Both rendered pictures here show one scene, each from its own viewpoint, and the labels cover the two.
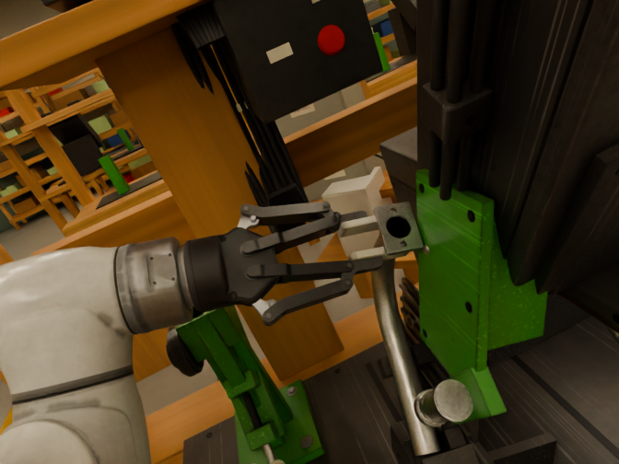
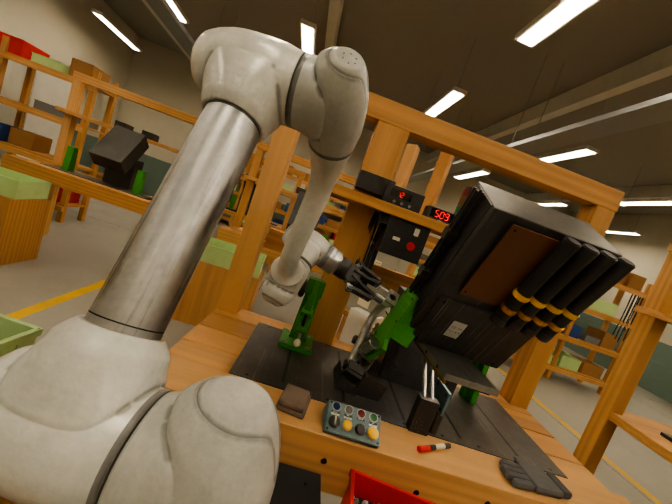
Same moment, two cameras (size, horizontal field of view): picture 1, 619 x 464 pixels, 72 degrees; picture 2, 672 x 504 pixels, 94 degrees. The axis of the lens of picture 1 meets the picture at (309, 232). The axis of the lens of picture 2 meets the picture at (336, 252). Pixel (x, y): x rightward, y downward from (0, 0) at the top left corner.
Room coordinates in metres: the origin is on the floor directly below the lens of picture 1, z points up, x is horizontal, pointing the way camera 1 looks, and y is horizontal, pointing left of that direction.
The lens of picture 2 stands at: (-0.68, 0.16, 1.42)
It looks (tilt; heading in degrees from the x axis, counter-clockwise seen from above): 6 degrees down; 0
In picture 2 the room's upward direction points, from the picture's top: 20 degrees clockwise
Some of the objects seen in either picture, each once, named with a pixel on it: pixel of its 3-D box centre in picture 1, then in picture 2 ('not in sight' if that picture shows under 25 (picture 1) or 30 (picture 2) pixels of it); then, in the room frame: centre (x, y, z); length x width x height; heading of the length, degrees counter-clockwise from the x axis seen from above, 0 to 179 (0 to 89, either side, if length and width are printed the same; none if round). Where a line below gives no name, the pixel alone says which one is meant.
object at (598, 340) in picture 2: not in sight; (562, 315); (5.00, -4.16, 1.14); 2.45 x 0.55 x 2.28; 97
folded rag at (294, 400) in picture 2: not in sight; (294, 399); (0.12, 0.12, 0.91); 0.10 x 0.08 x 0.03; 174
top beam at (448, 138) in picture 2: not in sight; (459, 142); (0.71, -0.19, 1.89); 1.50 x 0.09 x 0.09; 94
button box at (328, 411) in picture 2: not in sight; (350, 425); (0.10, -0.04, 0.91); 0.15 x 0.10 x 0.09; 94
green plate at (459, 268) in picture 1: (476, 270); (403, 320); (0.35, -0.14, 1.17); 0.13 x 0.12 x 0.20; 94
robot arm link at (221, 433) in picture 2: not in sight; (210, 465); (-0.30, 0.22, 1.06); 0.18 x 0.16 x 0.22; 90
